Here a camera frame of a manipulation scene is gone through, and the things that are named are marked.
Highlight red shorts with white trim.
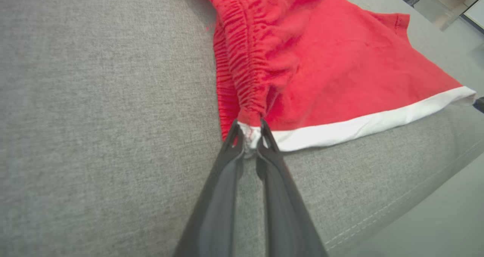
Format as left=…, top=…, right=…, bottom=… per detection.
left=195, top=0, right=478, bottom=153

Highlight grey fabric sofa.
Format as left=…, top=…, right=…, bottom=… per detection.
left=0, top=0, right=484, bottom=257

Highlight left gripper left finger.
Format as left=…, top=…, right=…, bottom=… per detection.
left=172, top=119, right=246, bottom=257

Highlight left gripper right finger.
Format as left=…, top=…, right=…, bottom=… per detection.
left=256, top=118, right=329, bottom=257

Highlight pale background furniture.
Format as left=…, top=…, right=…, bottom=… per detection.
left=427, top=0, right=484, bottom=33

